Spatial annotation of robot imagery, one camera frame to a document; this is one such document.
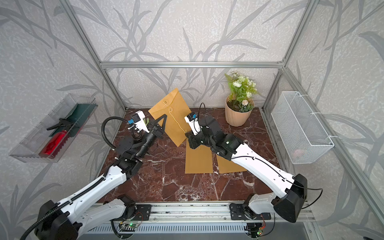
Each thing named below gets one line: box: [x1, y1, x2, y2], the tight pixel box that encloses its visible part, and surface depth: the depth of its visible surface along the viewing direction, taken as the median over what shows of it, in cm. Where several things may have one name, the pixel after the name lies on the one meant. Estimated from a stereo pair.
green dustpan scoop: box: [46, 103, 98, 138], surface depth 68 cm
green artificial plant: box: [225, 70, 261, 124], surface depth 100 cm
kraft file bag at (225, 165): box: [216, 154, 247, 174], surface depth 91 cm
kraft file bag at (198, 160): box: [185, 138, 213, 174], surface depth 93 cm
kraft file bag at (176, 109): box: [148, 88, 192, 148], surface depth 68 cm
